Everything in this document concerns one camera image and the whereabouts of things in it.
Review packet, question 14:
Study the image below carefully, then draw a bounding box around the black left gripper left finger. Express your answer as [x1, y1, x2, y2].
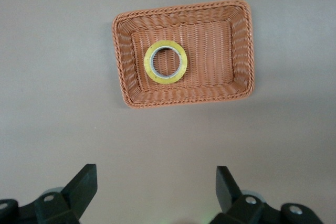
[0, 164, 98, 224]

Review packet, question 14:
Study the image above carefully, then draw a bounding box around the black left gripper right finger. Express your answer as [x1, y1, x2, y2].
[209, 166, 322, 224]

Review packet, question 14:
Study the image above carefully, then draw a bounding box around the yellow tape roll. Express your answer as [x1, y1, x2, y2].
[143, 39, 188, 85]

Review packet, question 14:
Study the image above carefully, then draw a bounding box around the brown wicker basket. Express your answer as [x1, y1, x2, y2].
[111, 0, 256, 109]

